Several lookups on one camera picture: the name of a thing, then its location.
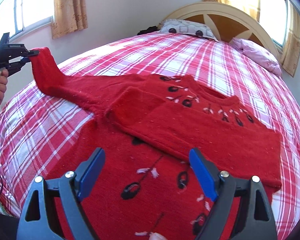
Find red knitted sweater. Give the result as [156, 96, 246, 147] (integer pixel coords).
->
[31, 48, 282, 239]

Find person's right hand fingertip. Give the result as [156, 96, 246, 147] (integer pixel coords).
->
[149, 232, 167, 240]

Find red white plaid bedspread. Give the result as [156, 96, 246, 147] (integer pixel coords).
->
[0, 33, 300, 239]

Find beige curtain left window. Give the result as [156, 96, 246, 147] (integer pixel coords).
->
[51, 0, 88, 39]

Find beige curtain window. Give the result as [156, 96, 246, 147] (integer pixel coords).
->
[203, 0, 300, 77]
[51, 0, 88, 39]

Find black cloth beside pillow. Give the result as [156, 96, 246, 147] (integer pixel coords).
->
[137, 25, 158, 35]

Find white patterned pillow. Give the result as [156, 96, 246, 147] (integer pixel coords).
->
[159, 19, 218, 42]

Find pink pillow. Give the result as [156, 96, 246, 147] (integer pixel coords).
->
[230, 38, 282, 77]

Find cream arched wooden headboard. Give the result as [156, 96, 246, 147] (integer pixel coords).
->
[165, 2, 279, 59]

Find beige curtain right window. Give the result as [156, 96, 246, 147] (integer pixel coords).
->
[203, 0, 300, 77]

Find window with metal frame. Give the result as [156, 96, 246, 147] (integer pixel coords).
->
[0, 0, 54, 39]

